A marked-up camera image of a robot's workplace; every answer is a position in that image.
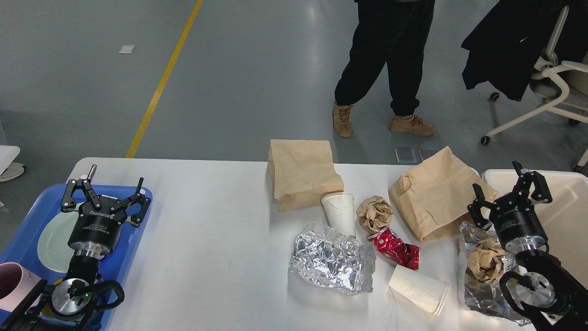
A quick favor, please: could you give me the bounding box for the person in tan boots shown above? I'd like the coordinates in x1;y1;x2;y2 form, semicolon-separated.
333;0;435;137

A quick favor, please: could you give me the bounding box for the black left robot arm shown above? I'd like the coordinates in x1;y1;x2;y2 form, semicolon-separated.
1;165;153;331

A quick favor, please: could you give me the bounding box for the blue plastic tray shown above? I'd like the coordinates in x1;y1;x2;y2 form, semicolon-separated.
0;183;151;331

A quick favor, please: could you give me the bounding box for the white office chair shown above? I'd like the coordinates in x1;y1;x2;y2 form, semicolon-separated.
480;6;588;145

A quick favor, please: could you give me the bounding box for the green plate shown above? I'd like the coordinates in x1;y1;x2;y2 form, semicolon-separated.
37;203;81;273

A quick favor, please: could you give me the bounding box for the crushed red can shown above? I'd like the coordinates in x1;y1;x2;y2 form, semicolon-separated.
367;228;420;270

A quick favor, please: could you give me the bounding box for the crumpled brown paper ball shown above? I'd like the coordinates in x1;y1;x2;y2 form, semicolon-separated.
356;196;393;235

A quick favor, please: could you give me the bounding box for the crumpled aluminium foil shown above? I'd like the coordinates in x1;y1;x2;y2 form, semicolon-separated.
288;222;376;295

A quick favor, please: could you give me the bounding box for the crumpled brown paper bag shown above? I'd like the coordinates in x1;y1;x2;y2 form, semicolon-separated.
389;147;498;242

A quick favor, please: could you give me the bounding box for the pink mug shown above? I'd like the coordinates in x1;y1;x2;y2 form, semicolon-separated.
0;262;40;312

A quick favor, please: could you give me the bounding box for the beige plastic bin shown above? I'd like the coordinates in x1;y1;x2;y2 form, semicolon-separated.
481;169;588;276

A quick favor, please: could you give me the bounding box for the upright white paper cup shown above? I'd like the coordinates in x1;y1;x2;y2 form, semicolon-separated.
321;192;356;238

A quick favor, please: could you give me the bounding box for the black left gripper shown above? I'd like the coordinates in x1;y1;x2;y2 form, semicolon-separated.
61;165;152;256

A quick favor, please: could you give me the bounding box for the foil with brown paper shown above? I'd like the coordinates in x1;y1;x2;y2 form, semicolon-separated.
458;222;531;325

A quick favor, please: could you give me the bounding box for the flat brown paper bag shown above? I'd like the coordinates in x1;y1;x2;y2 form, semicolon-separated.
268;140;344;212

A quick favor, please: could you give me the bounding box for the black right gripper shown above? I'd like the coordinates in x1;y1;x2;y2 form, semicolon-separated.
468;161;553;253

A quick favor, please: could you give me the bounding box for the lying white paper cup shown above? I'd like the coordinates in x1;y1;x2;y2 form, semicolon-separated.
389;265;449;316

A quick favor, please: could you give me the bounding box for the dark teal mug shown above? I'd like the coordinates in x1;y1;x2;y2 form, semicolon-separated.
41;303;102;329

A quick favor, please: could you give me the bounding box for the white side table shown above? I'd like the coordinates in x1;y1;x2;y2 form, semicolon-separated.
0;145;25;182

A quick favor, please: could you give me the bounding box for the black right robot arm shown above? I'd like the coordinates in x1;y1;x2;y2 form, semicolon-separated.
468;161;588;331

